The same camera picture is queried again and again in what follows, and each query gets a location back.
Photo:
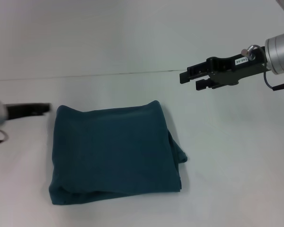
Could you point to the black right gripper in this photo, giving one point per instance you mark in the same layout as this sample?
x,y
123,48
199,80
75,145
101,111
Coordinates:
x,y
239,69

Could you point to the teal FREE print t-shirt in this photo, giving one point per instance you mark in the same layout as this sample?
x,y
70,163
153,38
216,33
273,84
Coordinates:
x,y
116,153

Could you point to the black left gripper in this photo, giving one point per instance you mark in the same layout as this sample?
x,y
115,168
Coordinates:
x,y
19,110

